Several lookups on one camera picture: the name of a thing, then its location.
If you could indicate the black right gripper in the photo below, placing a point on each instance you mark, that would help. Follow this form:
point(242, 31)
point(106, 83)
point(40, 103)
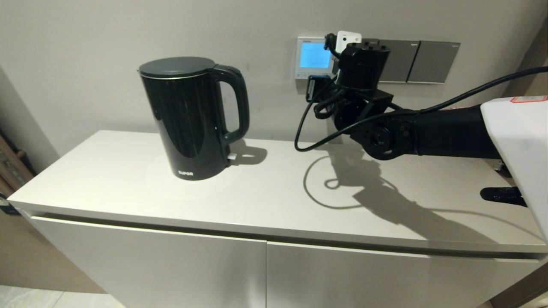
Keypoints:
point(364, 66)

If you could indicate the white wall thermostat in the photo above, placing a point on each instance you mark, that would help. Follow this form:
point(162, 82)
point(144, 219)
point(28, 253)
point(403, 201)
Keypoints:
point(314, 55)

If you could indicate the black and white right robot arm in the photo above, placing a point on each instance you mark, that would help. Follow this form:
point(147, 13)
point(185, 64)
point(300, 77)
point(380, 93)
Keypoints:
point(449, 132)

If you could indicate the black electric kettle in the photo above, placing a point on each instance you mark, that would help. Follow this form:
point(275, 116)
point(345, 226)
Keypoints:
point(188, 119)

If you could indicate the white cabinet door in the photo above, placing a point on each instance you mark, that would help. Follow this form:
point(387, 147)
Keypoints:
point(150, 265)
point(364, 282)

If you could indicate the white sideboard cabinet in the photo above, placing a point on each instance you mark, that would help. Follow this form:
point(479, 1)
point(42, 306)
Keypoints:
point(107, 179)

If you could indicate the grey wall switch plate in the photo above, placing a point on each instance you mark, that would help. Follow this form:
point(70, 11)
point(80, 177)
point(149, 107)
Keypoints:
point(402, 62)
point(434, 62)

